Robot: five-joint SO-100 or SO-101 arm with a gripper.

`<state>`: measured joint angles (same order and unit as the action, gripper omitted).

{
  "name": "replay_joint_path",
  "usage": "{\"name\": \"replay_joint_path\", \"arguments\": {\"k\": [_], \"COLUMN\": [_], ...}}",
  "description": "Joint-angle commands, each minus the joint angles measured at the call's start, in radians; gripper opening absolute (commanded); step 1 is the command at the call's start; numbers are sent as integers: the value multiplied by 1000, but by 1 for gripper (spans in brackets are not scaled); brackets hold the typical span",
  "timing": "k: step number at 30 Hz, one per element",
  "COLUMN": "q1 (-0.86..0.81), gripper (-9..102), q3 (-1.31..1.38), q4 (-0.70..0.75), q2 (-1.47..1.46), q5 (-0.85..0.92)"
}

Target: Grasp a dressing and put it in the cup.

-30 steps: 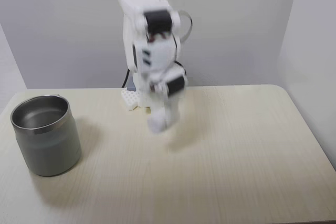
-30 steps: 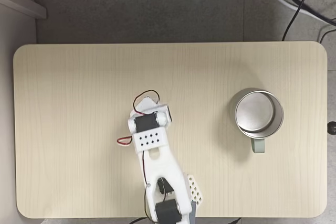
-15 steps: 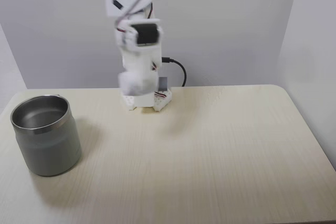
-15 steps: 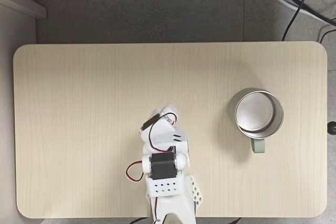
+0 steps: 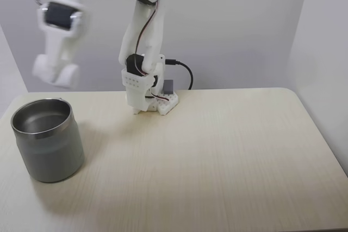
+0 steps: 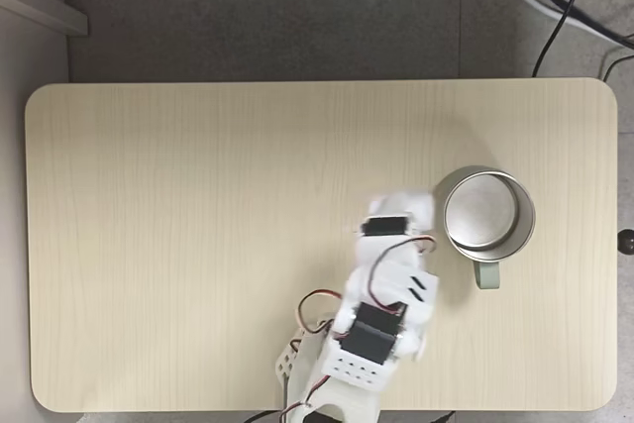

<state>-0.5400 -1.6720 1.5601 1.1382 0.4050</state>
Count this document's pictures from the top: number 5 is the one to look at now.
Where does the white gauze dressing roll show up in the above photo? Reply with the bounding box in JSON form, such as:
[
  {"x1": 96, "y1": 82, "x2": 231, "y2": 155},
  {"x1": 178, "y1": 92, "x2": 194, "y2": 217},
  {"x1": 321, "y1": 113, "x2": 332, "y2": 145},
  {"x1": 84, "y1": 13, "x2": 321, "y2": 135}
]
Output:
[{"x1": 32, "y1": 53, "x2": 80, "y2": 90}]

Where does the grey steel cup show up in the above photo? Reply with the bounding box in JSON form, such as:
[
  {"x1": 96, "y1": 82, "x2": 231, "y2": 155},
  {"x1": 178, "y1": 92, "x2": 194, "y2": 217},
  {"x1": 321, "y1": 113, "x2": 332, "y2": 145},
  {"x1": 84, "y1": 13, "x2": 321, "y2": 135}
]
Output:
[{"x1": 10, "y1": 97, "x2": 85, "y2": 183}]

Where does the small grey block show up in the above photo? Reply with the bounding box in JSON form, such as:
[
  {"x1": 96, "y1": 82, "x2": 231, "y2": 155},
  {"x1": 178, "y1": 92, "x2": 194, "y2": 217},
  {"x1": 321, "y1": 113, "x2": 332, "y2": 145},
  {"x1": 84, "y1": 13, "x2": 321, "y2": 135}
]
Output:
[{"x1": 163, "y1": 79, "x2": 175, "y2": 93}]

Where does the red white black arm cable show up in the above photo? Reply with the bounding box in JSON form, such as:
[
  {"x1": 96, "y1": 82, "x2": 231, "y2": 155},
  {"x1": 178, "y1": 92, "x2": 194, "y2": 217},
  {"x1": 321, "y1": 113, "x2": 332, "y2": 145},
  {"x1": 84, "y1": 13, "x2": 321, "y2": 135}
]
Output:
[{"x1": 135, "y1": 0, "x2": 164, "y2": 78}]

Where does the red white black base cable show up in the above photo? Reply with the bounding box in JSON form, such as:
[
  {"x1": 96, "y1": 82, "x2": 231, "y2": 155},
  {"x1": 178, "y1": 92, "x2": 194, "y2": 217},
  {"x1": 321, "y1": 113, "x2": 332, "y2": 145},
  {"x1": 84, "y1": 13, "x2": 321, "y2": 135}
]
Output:
[{"x1": 146, "y1": 90, "x2": 171, "y2": 104}]

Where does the black usb power cable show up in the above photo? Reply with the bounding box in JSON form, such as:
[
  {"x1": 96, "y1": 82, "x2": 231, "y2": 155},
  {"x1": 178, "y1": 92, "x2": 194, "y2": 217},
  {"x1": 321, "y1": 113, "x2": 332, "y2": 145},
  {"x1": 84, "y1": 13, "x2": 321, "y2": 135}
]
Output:
[{"x1": 166, "y1": 59, "x2": 194, "y2": 91}]

